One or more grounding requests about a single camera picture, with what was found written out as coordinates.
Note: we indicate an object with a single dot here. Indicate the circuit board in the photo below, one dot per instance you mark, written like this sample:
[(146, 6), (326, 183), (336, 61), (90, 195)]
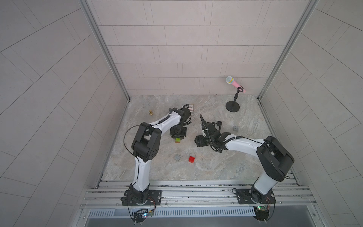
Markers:
[(141, 215), (262, 213)]

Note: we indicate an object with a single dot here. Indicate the black microphone stand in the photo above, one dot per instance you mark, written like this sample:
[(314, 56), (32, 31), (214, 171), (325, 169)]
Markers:
[(233, 106)]

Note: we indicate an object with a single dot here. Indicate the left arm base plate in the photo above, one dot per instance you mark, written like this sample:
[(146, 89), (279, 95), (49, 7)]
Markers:
[(149, 197)]

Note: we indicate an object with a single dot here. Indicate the red lego brick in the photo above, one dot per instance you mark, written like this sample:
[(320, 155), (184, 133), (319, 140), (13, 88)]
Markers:
[(191, 159)]

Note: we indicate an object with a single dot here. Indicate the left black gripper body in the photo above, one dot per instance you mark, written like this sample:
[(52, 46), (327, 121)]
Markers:
[(177, 131)]

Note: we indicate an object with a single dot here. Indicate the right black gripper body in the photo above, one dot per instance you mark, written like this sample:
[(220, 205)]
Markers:
[(205, 140)]

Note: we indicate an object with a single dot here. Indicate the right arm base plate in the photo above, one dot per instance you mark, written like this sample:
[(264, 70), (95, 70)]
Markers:
[(252, 196)]

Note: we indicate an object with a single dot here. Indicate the pink toy microphone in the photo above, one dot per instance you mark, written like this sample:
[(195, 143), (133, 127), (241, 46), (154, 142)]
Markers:
[(231, 81)]

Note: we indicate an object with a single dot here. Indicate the right circuit board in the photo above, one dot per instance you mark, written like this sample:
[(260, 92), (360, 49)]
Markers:
[(262, 213)]

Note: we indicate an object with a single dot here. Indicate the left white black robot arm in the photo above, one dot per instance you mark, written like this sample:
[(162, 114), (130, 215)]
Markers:
[(145, 147)]

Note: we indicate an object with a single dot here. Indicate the red white card box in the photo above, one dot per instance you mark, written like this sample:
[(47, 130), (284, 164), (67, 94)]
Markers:
[(191, 108)]

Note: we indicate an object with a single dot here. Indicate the left circuit board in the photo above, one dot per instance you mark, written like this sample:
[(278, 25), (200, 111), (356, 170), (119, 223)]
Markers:
[(141, 215)]

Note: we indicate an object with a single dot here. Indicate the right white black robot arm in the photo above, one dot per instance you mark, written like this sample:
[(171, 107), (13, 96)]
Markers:
[(274, 158)]

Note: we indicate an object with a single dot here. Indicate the aluminium rail frame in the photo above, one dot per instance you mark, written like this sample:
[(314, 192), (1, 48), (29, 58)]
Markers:
[(205, 198)]

